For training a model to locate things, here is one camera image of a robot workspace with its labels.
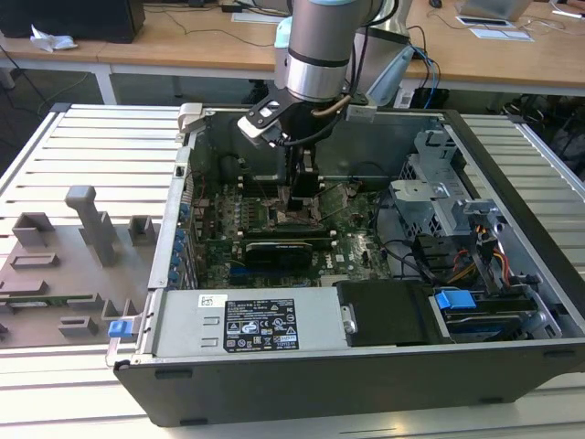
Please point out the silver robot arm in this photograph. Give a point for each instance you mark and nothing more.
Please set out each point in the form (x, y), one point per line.
(315, 50)

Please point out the CPU socket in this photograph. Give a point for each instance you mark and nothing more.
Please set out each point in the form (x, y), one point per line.
(283, 221)

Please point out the blue slot retainer clip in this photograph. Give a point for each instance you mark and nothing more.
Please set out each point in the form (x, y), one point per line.
(180, 236)
(175, 261)
(184, 211)
(178, 248)
(173, 275)

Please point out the blue expansion slot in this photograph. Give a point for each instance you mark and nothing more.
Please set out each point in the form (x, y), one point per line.
(238, 273)

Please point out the white paper sheet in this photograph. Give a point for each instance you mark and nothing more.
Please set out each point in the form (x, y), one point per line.
(253, 17)
(503, 34)

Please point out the wooden desk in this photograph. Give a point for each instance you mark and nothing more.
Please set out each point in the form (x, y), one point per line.
(205, 50)
(45, 55)

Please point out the black graphics card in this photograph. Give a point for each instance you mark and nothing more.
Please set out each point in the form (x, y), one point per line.
(279, 256)

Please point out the green motherboard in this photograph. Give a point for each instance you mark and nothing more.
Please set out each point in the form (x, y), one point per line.
(356, 247)

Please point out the metal drive cage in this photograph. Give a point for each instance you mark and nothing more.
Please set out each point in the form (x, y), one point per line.
(420, 201)

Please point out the silver finned heatsink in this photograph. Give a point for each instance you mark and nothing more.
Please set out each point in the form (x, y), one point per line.
(333, 281)

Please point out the black plastic shroud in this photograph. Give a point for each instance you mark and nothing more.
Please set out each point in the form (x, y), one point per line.
(388, 311)

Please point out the silver power supply unit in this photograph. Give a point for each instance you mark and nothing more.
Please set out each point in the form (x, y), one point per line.
(183, 320)

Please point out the hard disk in blue carrier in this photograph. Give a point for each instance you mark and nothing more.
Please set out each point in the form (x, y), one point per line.
(454, 302)

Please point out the black box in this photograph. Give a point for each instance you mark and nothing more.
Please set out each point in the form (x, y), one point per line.
(68, 18)

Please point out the crumpled white paper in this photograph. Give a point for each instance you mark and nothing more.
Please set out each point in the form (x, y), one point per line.
(50, 42)

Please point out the black open PC case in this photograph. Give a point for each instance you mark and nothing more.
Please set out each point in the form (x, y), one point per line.
(320, 388)

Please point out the blue case latch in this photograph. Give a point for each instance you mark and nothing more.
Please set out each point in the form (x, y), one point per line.
(118, 329)

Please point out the grey parts rack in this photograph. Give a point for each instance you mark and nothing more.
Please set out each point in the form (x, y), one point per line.
(55, 283)

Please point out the green RAM stick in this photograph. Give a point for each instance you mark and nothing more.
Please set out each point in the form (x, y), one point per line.
(55, 301)

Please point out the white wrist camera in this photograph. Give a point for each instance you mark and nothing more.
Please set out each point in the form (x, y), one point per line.
(256, 130)

